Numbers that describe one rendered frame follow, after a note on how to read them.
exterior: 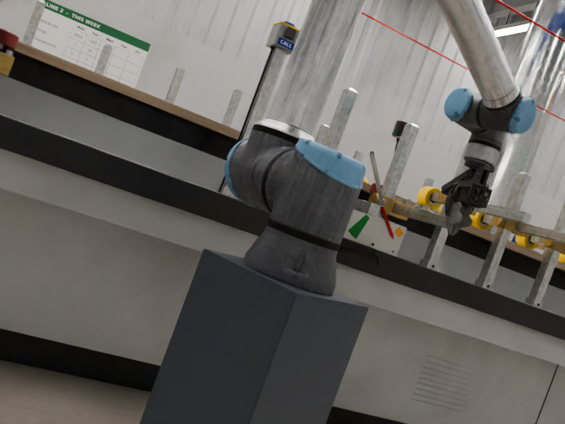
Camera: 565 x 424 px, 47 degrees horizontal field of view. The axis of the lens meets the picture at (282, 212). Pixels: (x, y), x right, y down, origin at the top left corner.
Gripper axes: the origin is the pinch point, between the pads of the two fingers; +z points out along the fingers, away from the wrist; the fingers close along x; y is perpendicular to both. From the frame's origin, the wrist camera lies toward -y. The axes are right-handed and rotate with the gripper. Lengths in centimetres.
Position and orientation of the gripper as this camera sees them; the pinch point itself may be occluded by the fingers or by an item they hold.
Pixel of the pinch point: (450, 230)
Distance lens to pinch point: 188.6
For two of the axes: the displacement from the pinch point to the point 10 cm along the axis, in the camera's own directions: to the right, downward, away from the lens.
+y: 3.7, 1.0, -9.2
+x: 8.7, 3.2, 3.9
